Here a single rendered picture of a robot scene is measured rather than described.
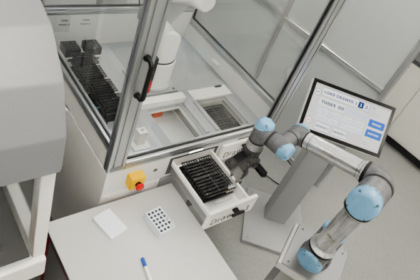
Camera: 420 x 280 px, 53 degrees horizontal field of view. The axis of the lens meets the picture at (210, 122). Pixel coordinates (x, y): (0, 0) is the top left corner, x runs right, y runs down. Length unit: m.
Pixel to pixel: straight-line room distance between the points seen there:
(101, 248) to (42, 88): 0.92
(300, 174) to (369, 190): 1.31
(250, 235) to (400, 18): 1.76
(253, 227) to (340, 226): 1.44
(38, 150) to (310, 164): 1.98
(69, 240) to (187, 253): 0.49
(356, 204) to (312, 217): 1.89
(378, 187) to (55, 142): 1.09
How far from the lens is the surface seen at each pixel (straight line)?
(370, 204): 1.59
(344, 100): 2.57
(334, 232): 1.77
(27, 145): 1.13
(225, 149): 2.19
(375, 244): 3.68
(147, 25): 1.38
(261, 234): 3.10
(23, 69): 1.08
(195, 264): 1.89
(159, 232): 1.89
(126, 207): 1.97
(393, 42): 3.15
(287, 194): 2.99
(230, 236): 3.03
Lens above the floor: 2.32
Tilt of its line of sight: 38 degrees down
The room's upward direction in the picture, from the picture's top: 23 degrees clockwise
